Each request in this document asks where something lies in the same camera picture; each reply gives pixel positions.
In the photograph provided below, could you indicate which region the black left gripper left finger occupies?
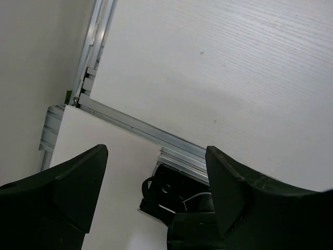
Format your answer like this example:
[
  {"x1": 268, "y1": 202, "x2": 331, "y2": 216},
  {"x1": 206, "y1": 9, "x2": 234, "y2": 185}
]
[{"x1": 1, "y1": 144, "x2": 108, "y2": 249}]

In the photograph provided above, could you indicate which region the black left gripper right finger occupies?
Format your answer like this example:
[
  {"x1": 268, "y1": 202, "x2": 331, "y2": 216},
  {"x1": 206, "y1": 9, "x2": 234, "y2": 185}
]
[{"x1": 206, "y1": 146, "x2": 332, "y2": 249}]

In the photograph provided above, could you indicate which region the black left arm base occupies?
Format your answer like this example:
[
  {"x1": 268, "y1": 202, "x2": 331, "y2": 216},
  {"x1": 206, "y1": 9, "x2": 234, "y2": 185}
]
[{"x1": 139, "y1": 164, "x2": 224, "y2": 249}]

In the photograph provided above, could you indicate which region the white front cover panel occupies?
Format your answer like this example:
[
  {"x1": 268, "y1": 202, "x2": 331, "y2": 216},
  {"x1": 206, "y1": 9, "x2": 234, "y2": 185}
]
[{"x1": 51, "y1": 106, "x2": 167, "y2": 249}]

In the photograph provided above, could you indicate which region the aluminium table frame rail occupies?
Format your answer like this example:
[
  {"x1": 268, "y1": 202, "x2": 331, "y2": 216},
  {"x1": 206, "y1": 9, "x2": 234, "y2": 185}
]
[{"x1": 40, "y1": 1, "x2": 222, "y2": 182}]

